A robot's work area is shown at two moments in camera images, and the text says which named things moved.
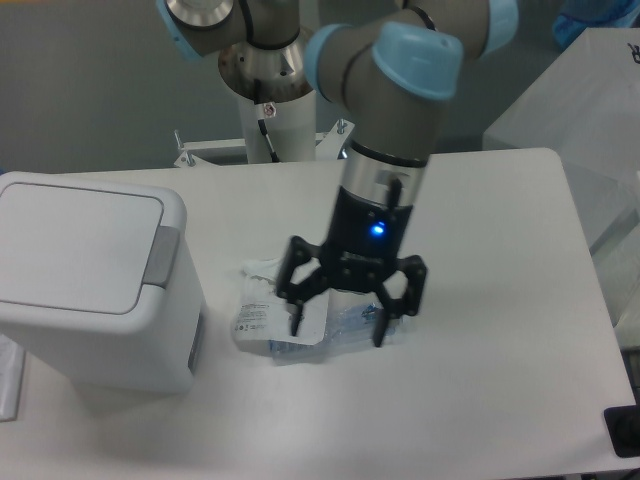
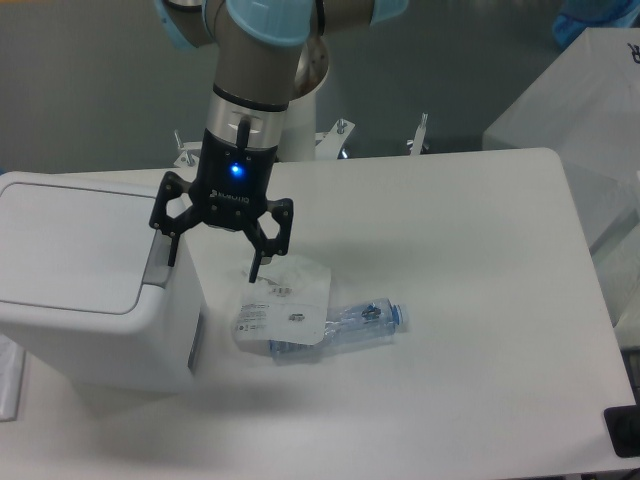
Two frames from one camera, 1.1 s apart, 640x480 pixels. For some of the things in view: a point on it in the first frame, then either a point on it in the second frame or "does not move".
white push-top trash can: [99, 282] does not move
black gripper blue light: [362, 256] to [231, 189]
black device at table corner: [623, 424] does not move
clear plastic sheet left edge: [12, 364] does not move
